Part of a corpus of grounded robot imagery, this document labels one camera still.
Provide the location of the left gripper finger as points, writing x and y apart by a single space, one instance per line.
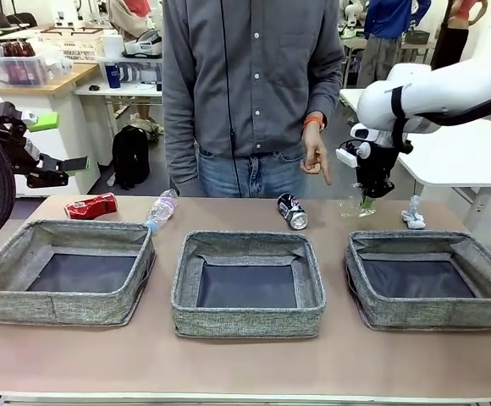
45 122
51 173

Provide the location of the person in grey shirt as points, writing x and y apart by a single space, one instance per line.
262 84

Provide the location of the small white background robot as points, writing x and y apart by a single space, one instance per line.
351 17

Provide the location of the mannequin with red top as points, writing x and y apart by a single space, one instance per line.
457 38

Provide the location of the clear plastic water bottle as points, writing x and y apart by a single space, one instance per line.
161 209

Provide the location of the crushed red soda can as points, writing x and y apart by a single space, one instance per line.
91 206

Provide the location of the orange wristband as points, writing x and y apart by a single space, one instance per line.
313 121

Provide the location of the grey fabric basket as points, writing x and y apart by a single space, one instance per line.
245 319
419 313
17 304

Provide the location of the person's left forearm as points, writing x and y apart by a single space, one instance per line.
328 93

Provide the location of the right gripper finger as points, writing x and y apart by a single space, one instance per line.
368 201
384 189

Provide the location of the black backpack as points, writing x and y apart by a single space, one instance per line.
131 156

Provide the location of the person's right forearm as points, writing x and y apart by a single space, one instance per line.
180 148

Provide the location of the dark brown glass bottles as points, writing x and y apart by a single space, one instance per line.
19 48

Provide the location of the white background desk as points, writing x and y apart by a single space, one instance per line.
114 91

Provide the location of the aluminium table frame rail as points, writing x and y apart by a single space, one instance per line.
101 399

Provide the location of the brown wooden frame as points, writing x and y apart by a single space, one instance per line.
72 31

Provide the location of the white slotted crate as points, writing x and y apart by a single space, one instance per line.
78 51

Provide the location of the background person in blue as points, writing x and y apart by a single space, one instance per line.
385 38

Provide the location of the large white table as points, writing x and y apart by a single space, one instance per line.
461 156

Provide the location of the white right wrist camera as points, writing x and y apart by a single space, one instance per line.
347 157

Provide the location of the clear plastic cup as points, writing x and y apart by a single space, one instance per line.
351 209

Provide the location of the blue drink bottle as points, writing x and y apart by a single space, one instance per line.
112 76

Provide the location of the white tissue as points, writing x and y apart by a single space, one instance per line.
414 217

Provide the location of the background person in beige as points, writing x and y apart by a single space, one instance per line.
127 17

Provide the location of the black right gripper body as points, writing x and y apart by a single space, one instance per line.
376 167

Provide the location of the dark blue soda can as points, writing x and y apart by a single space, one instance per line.
293 211

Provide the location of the clear plastic storage box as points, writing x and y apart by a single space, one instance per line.
12 69

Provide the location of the person's left hand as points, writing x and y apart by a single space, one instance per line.
315 146

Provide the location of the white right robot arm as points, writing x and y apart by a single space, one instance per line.
440 91

